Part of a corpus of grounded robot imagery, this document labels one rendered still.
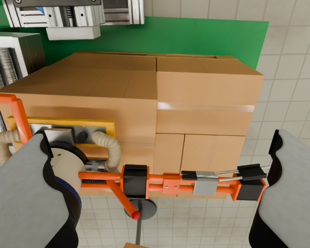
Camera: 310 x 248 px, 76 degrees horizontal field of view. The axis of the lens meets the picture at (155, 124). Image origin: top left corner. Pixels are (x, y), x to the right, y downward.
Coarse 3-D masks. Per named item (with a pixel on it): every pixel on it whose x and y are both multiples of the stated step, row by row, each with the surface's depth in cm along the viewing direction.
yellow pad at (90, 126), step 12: (12, 120) 63; (36, 120) 63; (48, 120) 64; (60, 120) 64; (72, 120) 64; (84, 120) 64; (96, 120) 65; (108, 120) 65; (36, 132) 63; (72, 132) 65; (84, 132) 65; (108, 132) 66; (84, 144) 68; (96, 144) 67
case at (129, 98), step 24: (48, 72) 97; (72, 72) 99; (96, 72) 101; (120, 72) 103; (144, 72) 105; (24, 96) 73; (48, 96) 73; (72, 96) 73; (96, 96) 73; (120, 96) 74; (144, 96) 76; (120, 120) 78; (144, 120) 78; (120, 144) 84; (144, 144) 83; (120, 168) 90
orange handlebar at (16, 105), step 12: (0, 96) 47; (12, 96) 47; (12, 108) 48; (24, 120) 50; (24, 132) 51; (156, 180) 60; (168, 180) 59; (180, 180) 60; (168, 192) 62; (216, 192) 62; (228, 192) 62
